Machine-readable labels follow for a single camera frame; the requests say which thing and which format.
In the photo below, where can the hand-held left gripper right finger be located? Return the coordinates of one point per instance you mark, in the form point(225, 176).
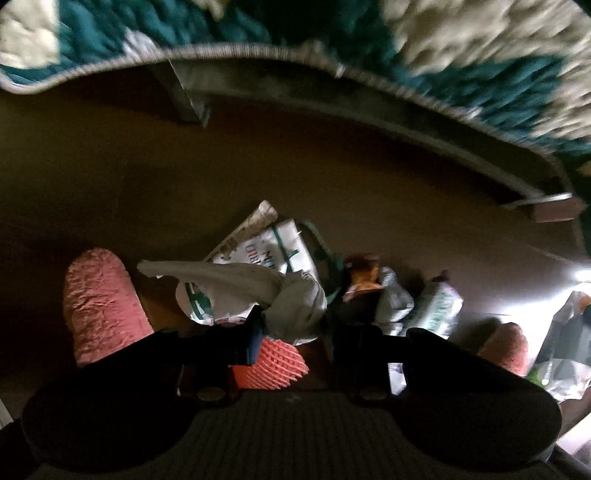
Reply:
point(355, 341)

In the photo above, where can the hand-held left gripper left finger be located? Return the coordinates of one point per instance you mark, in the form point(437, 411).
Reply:
point(251, 344)

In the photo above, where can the grey paper towel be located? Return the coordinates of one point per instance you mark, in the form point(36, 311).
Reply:
point(286, 300)

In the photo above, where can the orange snack wrapper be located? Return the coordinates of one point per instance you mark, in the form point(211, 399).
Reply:
point(364, 277)

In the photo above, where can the red foam fruit net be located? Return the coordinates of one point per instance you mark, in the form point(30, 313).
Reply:
point(272, 367)

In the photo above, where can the crumpled white green paper bag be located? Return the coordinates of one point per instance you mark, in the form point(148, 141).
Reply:
point(281, 244)

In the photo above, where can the folded newspaper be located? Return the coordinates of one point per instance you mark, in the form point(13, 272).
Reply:
point(249, 226)

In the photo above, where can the white plastic bag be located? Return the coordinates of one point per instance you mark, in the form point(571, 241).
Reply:
point(565, 350)

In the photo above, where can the low wooden bench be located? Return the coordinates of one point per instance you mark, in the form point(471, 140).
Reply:
point(323, 97)

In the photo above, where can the green white zigzag quilt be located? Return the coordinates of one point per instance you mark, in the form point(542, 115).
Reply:
point(461, 50)

